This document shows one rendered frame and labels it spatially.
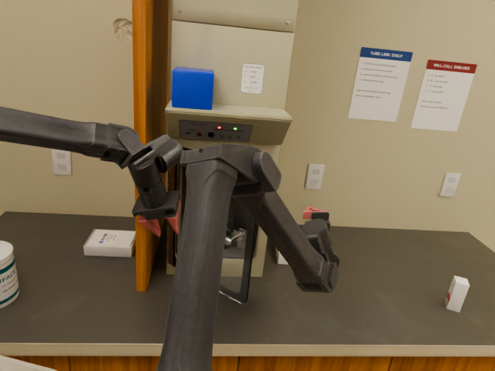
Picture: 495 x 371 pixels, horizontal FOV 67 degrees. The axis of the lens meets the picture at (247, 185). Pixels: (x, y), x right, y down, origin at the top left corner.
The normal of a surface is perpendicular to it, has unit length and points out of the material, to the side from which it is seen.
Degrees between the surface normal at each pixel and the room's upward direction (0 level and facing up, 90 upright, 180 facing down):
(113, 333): 0
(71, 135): 52
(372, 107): 90
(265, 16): 90
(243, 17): 90
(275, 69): 90
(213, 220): 66
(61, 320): 0
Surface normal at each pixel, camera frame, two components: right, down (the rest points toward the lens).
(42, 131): 0.54, -0.29
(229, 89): 0.09, 0.37
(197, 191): -0.52, -0.33
